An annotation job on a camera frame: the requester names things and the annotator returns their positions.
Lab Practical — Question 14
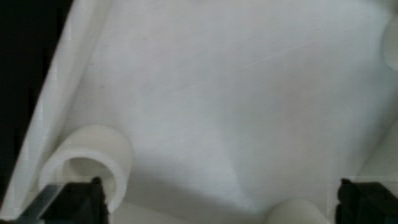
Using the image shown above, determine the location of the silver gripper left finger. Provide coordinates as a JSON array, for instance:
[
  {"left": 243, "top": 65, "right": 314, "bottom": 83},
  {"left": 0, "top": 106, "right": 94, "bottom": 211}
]
[{"left": 16, "top": 177, "right": 110, "bottom": 224}]

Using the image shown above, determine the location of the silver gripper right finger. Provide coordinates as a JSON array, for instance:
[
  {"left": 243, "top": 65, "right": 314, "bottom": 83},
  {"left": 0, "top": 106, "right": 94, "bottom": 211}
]
[{"left": 335, "top": 179, "right": 398, "bottom": 224}]

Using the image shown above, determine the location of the white square table top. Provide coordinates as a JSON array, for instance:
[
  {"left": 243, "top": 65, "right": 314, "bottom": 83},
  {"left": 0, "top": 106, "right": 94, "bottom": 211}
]
[{"left": 0, "top": 0, "right": 398, "bottom": 224}]

